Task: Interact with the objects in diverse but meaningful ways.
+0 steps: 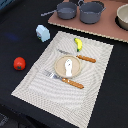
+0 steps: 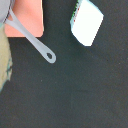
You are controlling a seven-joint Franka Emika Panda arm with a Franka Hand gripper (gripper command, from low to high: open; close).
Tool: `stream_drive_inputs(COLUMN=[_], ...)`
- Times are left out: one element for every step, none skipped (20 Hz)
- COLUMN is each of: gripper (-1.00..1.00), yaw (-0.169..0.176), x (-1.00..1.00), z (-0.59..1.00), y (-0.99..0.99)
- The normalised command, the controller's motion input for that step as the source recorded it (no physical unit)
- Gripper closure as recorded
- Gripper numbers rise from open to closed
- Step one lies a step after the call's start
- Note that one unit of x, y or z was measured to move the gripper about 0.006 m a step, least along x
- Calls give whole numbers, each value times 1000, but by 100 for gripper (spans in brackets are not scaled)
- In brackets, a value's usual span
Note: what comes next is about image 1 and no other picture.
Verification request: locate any red toy tomato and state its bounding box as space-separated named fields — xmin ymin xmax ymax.
xmin=13 ymin=57 xmax=26 ymax=70

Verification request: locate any round beige plate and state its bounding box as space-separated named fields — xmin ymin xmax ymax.
xmin=54 ymin=55 xmax=81 ymax=78

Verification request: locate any yellow toy banana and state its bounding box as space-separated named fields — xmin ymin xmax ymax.
xmin=74 ymin=38 xmax=82 ymax=52

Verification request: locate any woven beige placemat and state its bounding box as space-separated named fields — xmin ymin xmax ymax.
xmin=12 ymin=31 xmax=113 ymax=128

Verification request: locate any beige bowl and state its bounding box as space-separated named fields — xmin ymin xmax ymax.
xmin=117 ymin=4 xmax=128 ymax=30

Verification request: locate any fork with wooden handle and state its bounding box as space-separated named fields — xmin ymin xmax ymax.
xmin=43 ymin=70 xmax=84 ymax=89

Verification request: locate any knife with wooden handle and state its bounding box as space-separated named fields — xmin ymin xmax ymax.
xmin=57 ymin=49 xmax=96 ymax=63

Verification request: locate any grey saucepan with handle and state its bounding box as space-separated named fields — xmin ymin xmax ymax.
xmin=43 ymin=2 xmax=77 ymax=20

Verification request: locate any grey pot with lid handles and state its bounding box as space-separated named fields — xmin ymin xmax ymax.
xmin=78 ymin=0 xmax=106 ymax=24

